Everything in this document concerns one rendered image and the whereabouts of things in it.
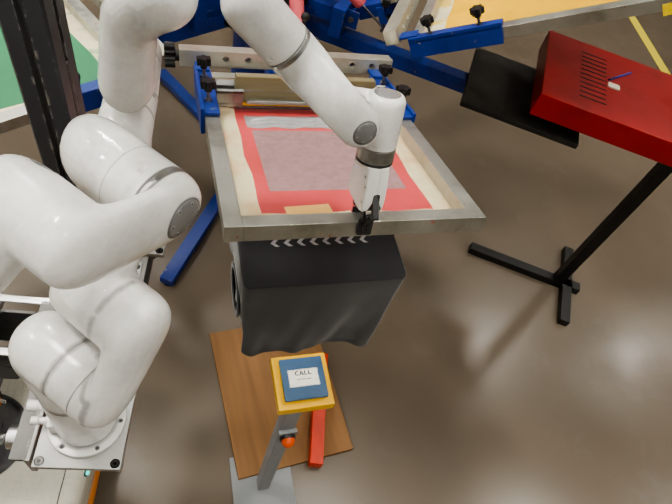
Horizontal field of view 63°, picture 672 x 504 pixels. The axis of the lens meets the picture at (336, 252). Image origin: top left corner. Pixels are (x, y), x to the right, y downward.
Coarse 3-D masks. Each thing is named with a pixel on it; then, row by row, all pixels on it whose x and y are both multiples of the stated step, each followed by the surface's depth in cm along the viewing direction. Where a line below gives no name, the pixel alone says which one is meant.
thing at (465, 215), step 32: (416, 128) 156; (224, 160) 128; (224, 192) 117; (448, 192) 133; (224, 224) 109; (256, 224) 110; (288, 224) 112; (320, 224) 114; (352, 224) 116; (384, 224) 118; (416, 224) 120; (448, 224) 123; (480, 224) 125
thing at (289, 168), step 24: (240, 120) 152; (264, 144) 144; (288, 144) 145; (312, 144) 147; (264, 168) 134; (288, 168) 136; (312, 168) 137; (264, 192) 126; (288, 192) 127; (312, 192) 129; (336, 192) 130
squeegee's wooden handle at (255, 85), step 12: (240, 84) 151; (252, 84) 152; (264, 84) 153; (276, 84) 154; (360, 84) 160; (372, 84) 161; (252, 96) 154; (264, 96) 155; (276, 96) 156; (288, 96) 157
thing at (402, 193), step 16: (304, 112) 162; (320, 128) 155; (320, 144) 148; (336, 144) 149; (336, 160) 142; (352, 160) 144; (400, 160) 147; (336, 176) 136; (400, 176) 141; (400, 192) 134; (416, 192) 136; (384, 208) 128; (400, 208) 129; (416, 208) 130; (432, 208) 131
